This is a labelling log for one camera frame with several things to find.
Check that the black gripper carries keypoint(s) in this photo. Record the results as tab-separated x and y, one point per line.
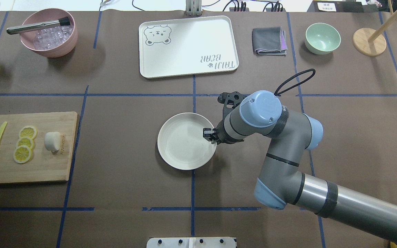
218	136

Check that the bamboo cutting board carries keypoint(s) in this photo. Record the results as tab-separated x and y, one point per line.
44	166

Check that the wooden mug tree stand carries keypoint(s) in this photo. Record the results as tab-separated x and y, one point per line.
372	42

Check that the mint green bowl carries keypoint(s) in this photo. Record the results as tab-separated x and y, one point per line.
322	38

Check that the white mount base plate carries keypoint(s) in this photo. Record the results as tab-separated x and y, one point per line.
192	242

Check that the aluminium frame post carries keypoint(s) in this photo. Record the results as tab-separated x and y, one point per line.
193	8

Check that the black power strip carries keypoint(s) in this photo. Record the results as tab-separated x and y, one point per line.
255	6

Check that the white bear tray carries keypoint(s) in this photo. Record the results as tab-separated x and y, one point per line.
188	46

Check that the grey folded cloth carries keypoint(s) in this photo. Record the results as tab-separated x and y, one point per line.
269	41

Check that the pink bowl with ice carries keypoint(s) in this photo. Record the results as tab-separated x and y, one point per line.
51	42

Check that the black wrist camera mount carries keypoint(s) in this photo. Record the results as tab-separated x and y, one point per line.
230	101

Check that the white steamed bun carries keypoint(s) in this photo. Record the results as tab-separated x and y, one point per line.
52	141

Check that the lemon slice top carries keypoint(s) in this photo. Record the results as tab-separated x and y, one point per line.
28	131

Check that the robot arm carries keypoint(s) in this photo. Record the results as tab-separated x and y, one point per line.
280	182

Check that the lemon slice middle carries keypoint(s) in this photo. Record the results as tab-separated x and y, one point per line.
25	141

